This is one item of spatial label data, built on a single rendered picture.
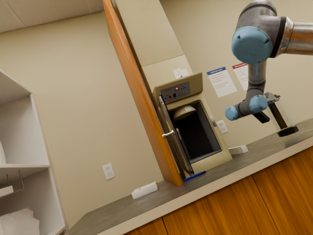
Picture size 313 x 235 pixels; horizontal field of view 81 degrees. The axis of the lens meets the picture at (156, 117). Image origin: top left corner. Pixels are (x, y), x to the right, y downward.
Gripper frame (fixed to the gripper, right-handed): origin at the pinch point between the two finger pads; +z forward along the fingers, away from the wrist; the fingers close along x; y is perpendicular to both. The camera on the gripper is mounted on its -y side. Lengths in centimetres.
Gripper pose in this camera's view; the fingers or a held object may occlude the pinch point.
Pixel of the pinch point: (271, 102)
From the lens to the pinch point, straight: 129.8
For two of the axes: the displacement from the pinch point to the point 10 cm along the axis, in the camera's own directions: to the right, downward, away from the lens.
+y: -3.7, -9.1, 2.0
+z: 8.6, -2.5, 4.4
